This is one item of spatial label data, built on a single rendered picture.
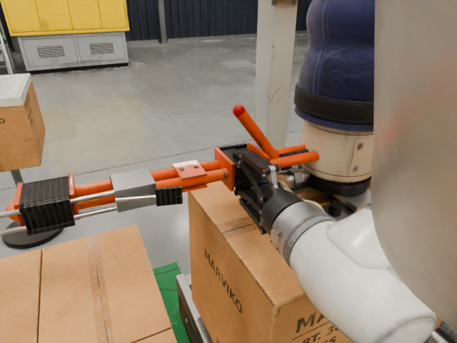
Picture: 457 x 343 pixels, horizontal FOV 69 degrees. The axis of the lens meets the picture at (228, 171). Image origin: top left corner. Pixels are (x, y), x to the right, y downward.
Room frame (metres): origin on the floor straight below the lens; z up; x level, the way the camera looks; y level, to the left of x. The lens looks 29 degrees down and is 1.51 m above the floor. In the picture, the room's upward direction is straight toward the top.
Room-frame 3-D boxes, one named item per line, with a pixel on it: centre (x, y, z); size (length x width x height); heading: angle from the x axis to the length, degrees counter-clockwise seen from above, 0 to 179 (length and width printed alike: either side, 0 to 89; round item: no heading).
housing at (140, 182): (0.51, 0.17, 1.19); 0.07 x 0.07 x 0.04; 25
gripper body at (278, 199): (0.45, -0.08, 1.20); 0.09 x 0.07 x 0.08; 24
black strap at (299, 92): (0.70, -0.26, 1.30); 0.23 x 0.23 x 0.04
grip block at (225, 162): (0.60, -0.03, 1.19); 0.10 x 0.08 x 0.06; 25
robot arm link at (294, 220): (0.38, -0.11, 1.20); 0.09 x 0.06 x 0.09; 114
